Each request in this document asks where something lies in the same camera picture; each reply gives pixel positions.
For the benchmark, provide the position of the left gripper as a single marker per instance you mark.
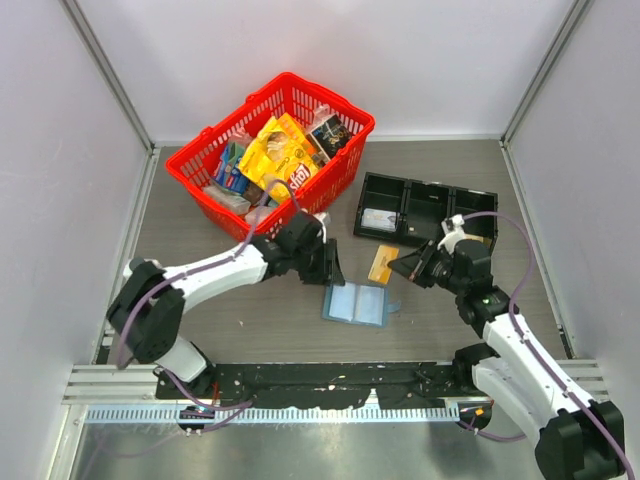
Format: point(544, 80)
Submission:
point(328, 269)

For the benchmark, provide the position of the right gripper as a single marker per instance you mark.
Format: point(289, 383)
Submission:
point(412, 265)

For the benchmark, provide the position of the orange credit card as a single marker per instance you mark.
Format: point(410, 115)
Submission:
point(380, 272)

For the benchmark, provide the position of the blue card holder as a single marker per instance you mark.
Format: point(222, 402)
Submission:
point(357, 304)

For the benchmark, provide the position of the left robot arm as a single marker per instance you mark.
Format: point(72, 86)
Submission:
point(148, 310)

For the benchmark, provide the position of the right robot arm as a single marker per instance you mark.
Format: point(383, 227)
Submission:
point(573, 435)

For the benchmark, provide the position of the white card in tray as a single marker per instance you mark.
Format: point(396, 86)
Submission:
point(377, 219)

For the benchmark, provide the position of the black three-compartment tray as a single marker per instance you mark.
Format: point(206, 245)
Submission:
point(421, 207)

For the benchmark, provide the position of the pink wrapped packet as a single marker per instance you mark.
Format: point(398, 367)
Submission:
point(259, 214)

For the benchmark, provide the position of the clear wrapped packet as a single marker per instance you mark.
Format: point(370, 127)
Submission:
point(229, 200)

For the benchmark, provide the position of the yellow Lays chips bag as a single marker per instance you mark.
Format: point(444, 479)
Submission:
point(281, 151)

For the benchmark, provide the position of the black snack box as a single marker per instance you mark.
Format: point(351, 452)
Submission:
point(330, 135)

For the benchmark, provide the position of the blue green packet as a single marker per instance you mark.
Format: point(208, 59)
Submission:
point(227, 175)

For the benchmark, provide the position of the red plastic shopping basket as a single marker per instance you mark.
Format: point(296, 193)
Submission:
point(288, 93)

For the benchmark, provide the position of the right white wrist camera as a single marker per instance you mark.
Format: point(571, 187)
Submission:
point(453, 232)

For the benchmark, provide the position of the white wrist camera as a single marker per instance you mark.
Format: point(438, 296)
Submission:
point(325, 219)
point(453, 232)

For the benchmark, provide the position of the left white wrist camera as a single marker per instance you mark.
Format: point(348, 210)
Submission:
point(325, 219)

